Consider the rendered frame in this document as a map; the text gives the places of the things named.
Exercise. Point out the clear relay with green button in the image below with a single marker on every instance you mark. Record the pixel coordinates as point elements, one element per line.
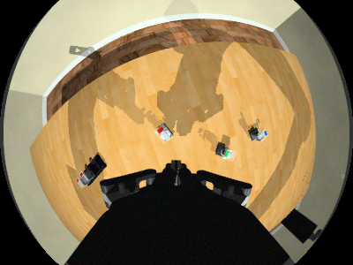
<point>226,153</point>

